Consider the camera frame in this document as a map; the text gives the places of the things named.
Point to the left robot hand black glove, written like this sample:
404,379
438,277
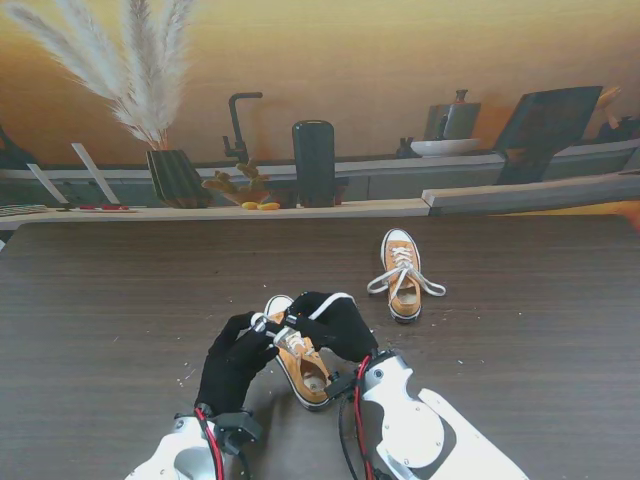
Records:
230,370

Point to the right robot hand black glove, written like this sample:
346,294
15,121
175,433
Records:
340,330

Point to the yellow canvas sneaker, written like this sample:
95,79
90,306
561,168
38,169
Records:
400,235
305,385

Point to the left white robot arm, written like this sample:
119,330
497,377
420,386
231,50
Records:
175,455

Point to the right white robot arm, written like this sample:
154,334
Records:
425,425

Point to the printed kitchen backdrop banner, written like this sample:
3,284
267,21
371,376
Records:
350,60

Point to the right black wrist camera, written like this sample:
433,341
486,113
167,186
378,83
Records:
340,386

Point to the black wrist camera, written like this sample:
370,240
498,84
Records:
239,430
340,386

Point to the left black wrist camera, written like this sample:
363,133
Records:
239,430

